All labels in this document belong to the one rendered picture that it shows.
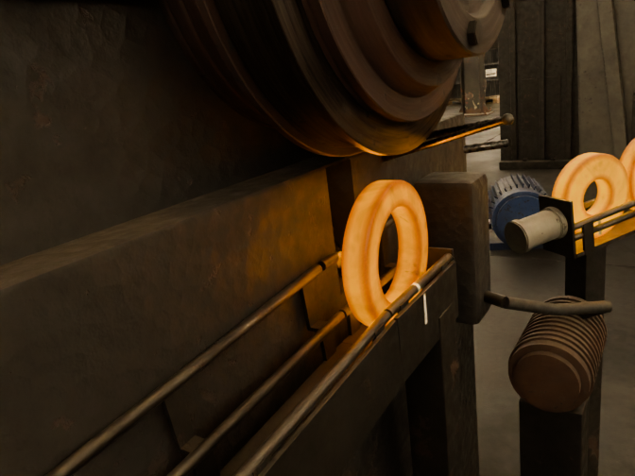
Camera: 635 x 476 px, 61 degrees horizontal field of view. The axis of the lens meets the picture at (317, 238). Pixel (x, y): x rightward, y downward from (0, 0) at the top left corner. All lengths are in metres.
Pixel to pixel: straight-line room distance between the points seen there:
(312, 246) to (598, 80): 2.83
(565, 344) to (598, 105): 2.52
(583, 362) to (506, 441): 0.68
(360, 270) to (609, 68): 2.81
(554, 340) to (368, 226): 0.44
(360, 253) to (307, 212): 0.08
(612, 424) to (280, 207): 1.29
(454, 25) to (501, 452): 1.21
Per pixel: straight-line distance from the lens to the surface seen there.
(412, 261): 0.73
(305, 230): 0.62
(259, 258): 0.56
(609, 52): 3.30
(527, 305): 0.92
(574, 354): 0.94
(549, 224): 1.00
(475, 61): 9.51
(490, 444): 1.57
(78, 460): 0.45
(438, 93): 0.67
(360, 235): 0.59
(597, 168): 1.07
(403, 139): 0.62
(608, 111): 3.35
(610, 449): 1.61
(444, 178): 0.85
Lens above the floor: 0.98
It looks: 17 degrees down
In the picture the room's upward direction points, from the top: 7 degrees counter-clockwise
